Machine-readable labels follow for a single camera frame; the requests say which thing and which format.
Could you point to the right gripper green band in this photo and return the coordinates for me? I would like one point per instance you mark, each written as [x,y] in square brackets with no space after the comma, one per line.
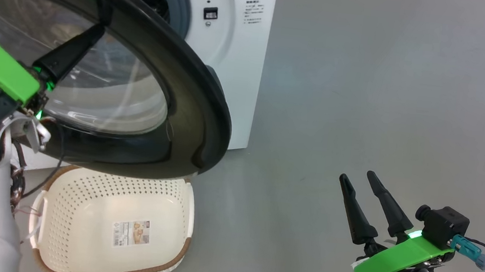
[400,261]

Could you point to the black round glass washer door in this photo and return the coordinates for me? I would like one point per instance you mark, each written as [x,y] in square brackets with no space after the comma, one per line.
[192,103]

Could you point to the black door latch socket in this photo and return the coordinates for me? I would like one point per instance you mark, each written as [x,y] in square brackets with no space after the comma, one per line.
[210,13]

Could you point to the white front-load washing machine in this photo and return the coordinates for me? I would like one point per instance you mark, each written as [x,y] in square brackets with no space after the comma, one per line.
[243,86]

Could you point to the cream basket with brown rim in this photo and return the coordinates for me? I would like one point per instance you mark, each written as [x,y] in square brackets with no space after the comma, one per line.
[105,198]

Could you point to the paper barcode label in basket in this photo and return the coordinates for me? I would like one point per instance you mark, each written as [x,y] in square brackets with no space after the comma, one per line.
[131,234]

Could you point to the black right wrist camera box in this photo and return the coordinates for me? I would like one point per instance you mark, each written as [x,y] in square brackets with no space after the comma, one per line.
[445,225]

